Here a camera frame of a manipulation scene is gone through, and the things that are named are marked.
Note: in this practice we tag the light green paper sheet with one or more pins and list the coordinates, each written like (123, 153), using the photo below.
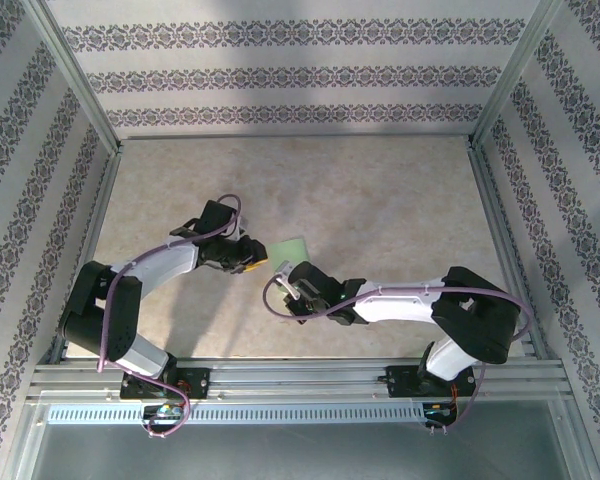
(290, 252)

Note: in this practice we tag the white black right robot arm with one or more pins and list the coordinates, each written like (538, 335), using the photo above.
(395, 307)

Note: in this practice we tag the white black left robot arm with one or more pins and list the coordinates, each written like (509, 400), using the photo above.
(170, 265)

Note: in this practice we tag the grey sheet metal panel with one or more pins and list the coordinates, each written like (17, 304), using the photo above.
(300, 450)

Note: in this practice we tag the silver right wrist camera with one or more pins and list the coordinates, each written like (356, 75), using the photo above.
(285, 282)

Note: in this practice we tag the wide aluminium mounting rail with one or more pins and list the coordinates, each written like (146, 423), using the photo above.
(300, 377)

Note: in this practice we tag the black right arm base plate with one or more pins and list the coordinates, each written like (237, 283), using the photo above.
(400, 382)

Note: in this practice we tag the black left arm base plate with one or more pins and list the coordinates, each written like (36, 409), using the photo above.
(197, 382)

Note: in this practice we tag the thin aluminium edge rail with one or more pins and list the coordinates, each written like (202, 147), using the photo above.
(295, 136)

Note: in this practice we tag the aluminium table edge rail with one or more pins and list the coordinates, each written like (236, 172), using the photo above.
(505, 225)
(87, 240)

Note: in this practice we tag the aluminium frame post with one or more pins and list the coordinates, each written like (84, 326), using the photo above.
(75, 80)
(515, 75)

